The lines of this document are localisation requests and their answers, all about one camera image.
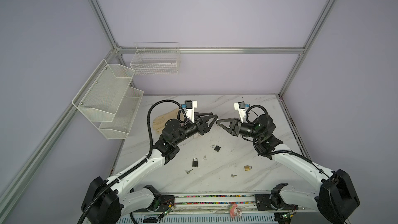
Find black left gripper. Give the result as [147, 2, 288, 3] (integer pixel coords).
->
[174, 112, 217, 145]

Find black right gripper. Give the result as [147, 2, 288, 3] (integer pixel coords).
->
[216, 117, 262, 141]

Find black padlock silver shackle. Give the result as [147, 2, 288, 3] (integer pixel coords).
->
[211, 144, 221, 152]

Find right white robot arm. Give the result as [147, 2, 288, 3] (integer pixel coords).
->
[216, 105, 360, 224]

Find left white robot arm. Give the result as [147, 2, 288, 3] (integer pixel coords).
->
[78, 101, 218, 224]

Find black padlock near centre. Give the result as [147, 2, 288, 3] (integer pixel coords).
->
[192, 158, 199, 168]

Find pink toy figure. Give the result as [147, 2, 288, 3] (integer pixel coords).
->
[229, 203, 242, 219]

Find white mesh two-tier shelf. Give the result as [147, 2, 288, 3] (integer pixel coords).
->
[72, 60, 144, 140]

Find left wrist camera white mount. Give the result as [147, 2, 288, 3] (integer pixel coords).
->
[182, 100, 198, 123]

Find white wire basket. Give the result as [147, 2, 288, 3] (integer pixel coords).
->
[130, 42, 180, 76]

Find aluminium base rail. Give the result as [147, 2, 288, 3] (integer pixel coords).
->
[117, 193, 313, 224]

